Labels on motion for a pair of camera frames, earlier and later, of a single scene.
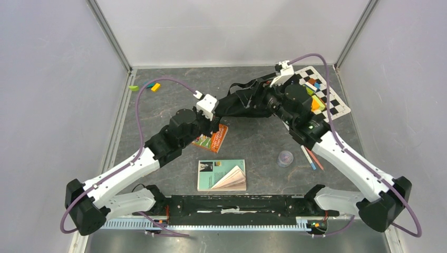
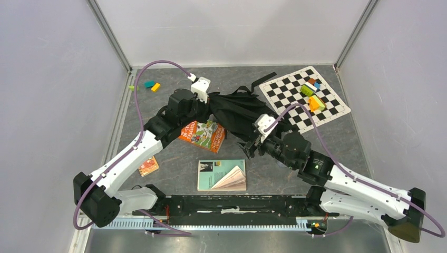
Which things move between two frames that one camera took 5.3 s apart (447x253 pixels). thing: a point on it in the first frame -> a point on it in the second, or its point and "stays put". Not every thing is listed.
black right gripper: x=263 y=89 -> x=250 y=147
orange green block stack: x=317 y=104 stays put
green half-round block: x=134 y=88 stays put
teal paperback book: x=221 y=175 stays put
